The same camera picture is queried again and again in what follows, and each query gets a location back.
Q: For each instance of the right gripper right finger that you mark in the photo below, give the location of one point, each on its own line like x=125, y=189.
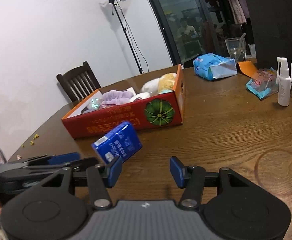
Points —
x=189, y=178

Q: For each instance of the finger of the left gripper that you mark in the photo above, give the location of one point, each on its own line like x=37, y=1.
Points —
x=18, y=176
x=51, y=159

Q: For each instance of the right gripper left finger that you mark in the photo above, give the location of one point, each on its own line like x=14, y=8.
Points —
x=101, y=178

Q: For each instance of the blue tissue pack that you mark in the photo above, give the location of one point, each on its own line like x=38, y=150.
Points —
x=121, y=141

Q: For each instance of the clear plastic bag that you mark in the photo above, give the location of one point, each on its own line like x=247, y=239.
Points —
x=94, y=104

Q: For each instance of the lilac fluffy towel headband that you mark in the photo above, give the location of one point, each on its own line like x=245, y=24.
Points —
x=115, y=97

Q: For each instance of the yellow white plush toy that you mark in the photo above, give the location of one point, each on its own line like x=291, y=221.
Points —
x=160, y=85

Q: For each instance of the white foam cylinder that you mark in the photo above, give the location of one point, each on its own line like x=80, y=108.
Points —
x=140, y=96

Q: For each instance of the yellow crumbs on table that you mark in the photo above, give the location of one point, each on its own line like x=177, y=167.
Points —
x=36, y=136

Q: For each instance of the dark wooden chair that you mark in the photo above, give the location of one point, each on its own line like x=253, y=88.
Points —
x=79, y=82

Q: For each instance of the red cardboard box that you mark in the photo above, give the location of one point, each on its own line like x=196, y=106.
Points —
x=161, y=110

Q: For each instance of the blue wet wipes pack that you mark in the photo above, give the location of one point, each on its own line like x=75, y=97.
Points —
x=213, y=67

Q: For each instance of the teal snack packet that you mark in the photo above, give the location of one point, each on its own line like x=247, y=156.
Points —
x=263, y=83

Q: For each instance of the orange paper envelope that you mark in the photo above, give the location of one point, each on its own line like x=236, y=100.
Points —
x=246, y=68

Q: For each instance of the white spray bottle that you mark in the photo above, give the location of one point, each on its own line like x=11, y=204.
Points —
x=283, y=81

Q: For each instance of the clear plastic cup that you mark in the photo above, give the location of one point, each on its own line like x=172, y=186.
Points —
x=237, y=48

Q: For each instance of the studio light on stand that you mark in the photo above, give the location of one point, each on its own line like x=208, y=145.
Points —
x=136, y=51

